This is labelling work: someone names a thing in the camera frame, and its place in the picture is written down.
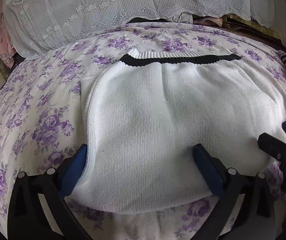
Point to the brown woven mat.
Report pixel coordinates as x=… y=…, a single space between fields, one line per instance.
x=237 y=25

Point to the white V-neck knit sweater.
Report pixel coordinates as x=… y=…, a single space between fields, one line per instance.
x=145 y=112

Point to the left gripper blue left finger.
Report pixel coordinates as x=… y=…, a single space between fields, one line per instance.
x=26 y=217

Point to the white lace cover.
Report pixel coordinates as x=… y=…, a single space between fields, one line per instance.
x=37 y=26

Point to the pink floral pillow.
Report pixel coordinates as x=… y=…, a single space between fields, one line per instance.
x=7 y=50

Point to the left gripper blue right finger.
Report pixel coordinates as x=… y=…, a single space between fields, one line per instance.
x=255 y=219

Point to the purple floral bed sheet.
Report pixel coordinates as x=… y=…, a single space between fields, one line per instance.
x=40 y=104

